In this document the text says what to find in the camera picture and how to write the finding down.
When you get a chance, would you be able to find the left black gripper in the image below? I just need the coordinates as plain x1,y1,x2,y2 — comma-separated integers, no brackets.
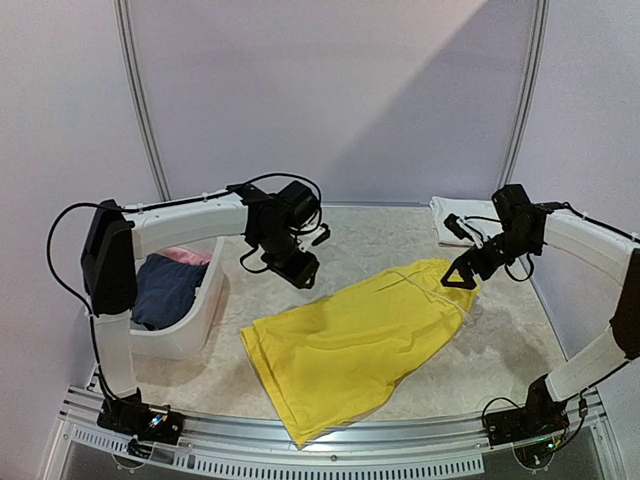
255,227,321,290

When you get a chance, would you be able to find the white t-shirt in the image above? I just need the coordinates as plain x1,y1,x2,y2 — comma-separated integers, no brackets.
429,196,503,247

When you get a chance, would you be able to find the yellow garment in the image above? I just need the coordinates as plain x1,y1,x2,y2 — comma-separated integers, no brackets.
241,259,479,447

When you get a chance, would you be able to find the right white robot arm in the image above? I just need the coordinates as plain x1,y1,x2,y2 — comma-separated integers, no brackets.
431,184,639,436

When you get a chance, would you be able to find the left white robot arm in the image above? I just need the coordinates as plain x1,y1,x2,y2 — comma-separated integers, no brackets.
81,178,329,434

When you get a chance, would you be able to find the white plastic laundry basket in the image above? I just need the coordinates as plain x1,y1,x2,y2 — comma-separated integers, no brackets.
130,238,225,360

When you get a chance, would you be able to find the pink garment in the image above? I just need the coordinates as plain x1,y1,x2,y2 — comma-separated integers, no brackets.
159,247,212,266

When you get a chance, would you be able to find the dark blue garment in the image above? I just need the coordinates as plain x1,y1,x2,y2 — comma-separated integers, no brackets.
132,254,208,331

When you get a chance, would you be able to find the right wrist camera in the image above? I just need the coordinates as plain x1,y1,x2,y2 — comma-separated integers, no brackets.
444,214,485,247

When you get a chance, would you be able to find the white drawstring cord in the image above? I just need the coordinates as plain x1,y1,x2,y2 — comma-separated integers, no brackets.
389,272,466,314

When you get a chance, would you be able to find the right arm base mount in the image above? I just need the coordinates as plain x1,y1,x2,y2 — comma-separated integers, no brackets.
481,397,570,447

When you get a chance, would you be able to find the front aluminium rail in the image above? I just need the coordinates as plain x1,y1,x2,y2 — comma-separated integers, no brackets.
44,387,626,479

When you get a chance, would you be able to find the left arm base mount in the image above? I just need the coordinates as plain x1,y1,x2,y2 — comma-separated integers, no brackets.
97,389,186,445

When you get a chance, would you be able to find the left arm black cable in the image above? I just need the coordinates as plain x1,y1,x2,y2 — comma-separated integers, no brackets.
45,202,101,306

